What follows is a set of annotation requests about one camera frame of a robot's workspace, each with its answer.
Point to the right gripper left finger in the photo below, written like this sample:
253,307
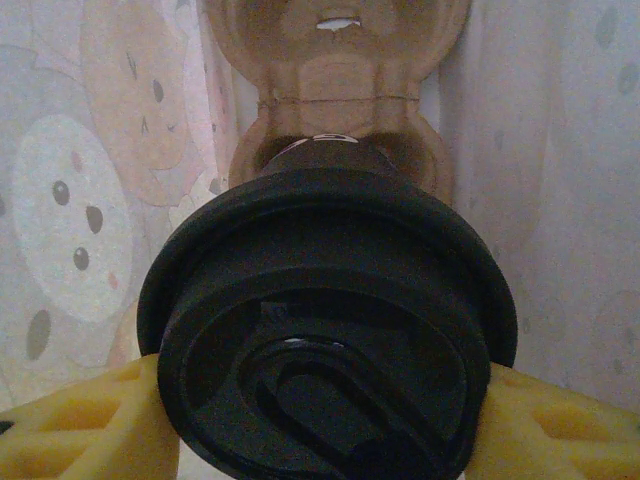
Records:
75,435

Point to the pulp cup carrier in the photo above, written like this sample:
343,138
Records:
340,75

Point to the black plastic cup lid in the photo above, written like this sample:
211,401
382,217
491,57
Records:
325,300

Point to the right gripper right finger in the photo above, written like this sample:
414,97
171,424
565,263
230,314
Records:
560,440

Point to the animal print gift bag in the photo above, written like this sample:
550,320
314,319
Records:
75,200

